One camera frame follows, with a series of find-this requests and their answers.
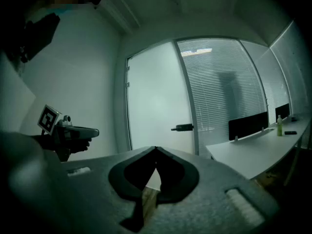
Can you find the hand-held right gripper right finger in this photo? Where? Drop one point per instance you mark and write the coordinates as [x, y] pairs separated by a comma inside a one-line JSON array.
[[207, 203]]

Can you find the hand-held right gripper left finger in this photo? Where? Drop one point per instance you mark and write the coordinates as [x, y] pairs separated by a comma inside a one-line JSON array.
[[97, 191]]

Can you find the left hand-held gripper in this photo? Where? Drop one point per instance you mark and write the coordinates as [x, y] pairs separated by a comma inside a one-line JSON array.
[[48, 118]]

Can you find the person's left forearm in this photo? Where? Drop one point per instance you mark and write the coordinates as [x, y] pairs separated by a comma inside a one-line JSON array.
[[41, 142]]

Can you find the long white desk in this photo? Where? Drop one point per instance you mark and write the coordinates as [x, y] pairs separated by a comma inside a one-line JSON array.
[[256, 152]]

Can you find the person in grey shirt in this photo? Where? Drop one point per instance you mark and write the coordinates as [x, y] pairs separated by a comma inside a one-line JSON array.
[[14, 101]]

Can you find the wide black desk divider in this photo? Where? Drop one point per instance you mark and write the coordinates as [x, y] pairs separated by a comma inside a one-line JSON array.
[[247, 125]]

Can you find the green bottle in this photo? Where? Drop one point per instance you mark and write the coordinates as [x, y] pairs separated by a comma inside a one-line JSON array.
[[279, 128]]

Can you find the black phone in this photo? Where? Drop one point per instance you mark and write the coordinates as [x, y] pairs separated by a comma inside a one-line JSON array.
[[290, 132]]

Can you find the small black desk divider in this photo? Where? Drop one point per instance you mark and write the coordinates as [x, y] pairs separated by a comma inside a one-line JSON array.
[[282, 111]]

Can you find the small black desk item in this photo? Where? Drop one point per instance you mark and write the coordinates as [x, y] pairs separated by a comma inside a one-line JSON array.
[[293, 118]]

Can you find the black head-worn camera rig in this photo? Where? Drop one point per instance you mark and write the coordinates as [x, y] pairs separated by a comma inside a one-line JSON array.
[[36, 38]]

